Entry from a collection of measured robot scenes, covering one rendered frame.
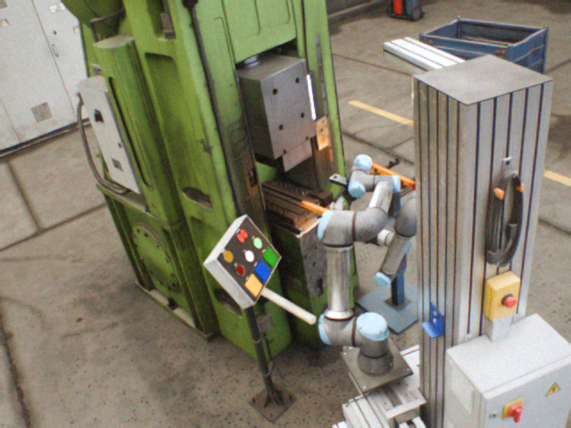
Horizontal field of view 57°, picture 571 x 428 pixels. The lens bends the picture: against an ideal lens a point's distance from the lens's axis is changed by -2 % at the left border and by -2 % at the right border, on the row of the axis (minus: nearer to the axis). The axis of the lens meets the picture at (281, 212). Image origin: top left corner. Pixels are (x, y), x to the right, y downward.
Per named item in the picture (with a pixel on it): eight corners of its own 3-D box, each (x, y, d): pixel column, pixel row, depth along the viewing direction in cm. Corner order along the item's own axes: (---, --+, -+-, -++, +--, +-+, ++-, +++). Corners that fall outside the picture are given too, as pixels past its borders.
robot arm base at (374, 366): (401, 367, 210) (401, 351, 205) (367, 382, 208) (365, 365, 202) (384, 342, 223) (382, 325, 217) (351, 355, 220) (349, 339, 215)
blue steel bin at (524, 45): (545, 88, 598) (551, 24, 559) (506, 113, 562) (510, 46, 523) (457, 71, 683) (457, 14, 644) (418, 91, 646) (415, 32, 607)
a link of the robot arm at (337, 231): (354, 353, 204) (354, 213, 195) (317, 349, 209) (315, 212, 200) (360, 341, 215) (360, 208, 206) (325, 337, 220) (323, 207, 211)
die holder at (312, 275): (352, 264, 323) (345, 202, 299) (310, 299, 303) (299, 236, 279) (287, 234, 360) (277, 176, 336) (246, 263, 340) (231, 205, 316)
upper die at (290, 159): (312, 155, 276) (310, 138, 271) (285, 172, 266) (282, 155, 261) (258, 138, 304) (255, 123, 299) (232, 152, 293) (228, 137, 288)
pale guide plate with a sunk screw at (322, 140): (329, 144, 302) (326, 116, 293) (318, 151, 297) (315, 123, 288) (326, 143, 304) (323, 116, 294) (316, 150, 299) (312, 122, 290)
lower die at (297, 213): (320, 211, 295) (318, 199, 291) (295, 229, 285) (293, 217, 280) (268, 191, 323) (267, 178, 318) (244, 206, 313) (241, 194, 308)
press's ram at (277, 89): (327, 127, 278) (318, 53, 256) (275, 160, 258) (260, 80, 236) (272, 113, 306) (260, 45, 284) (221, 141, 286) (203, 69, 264)
